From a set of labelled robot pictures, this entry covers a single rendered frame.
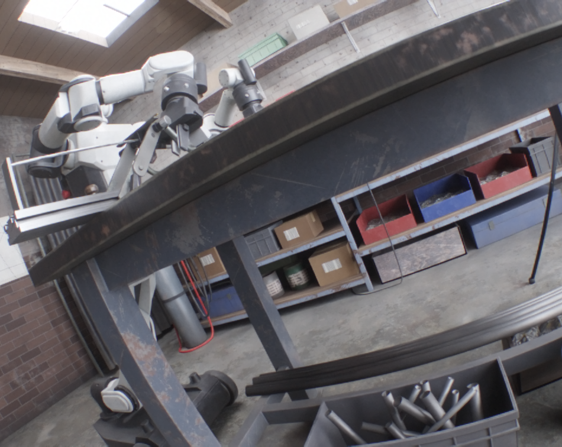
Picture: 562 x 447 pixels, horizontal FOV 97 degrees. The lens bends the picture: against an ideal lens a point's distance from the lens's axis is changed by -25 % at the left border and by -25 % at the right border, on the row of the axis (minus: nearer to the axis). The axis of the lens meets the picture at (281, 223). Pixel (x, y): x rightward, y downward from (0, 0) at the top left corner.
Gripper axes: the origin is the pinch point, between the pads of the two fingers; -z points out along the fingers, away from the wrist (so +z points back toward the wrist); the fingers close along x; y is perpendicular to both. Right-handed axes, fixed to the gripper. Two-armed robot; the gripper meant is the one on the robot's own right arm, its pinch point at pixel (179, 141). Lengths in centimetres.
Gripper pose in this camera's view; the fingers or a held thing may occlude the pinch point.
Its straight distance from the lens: 72.9
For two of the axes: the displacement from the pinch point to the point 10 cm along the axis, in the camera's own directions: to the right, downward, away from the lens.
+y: -5.0, -2.8, -8.2
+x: -8.5, 3.5, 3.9
